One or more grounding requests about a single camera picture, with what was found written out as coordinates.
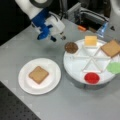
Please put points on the brown round meat patty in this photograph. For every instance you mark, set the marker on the brown round meat patty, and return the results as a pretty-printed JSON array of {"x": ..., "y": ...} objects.
[{"x": 71, "y": 47}]

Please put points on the white paper plate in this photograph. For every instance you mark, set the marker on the white paper plate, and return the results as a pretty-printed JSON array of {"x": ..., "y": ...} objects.
[{"x": 48, "y": 84}]

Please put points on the green lettuce piece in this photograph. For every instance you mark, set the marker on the green lettuce piece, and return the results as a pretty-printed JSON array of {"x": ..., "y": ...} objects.
[{"x": 114, "y": 68}]

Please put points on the toasted bread slice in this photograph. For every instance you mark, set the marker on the toasted bread slice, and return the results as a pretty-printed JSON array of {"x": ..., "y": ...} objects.
[
  {"x": 111, "y": 48},
  {"x": 38, "y": 74}
]

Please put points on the yellow cheese slice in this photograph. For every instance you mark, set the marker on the yellow cheese slice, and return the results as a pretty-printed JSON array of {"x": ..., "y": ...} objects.
[{"x": 90, "y": 41}]

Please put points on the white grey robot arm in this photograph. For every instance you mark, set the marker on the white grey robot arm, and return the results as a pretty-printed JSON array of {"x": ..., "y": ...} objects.
[{"x": 32, "y": 7}]

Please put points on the red tomato slice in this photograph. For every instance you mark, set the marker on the red tomato slice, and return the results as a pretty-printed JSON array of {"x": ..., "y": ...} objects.
[{"x": 91, "y": 78}]

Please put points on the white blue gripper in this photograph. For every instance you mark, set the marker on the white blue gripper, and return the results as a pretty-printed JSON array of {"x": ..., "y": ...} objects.
[{"x": 48, "y": 25}]

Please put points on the white divided round tray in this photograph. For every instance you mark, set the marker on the white divided round tray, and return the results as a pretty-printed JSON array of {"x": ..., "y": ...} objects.
[{"x": 89, "y": 59}]

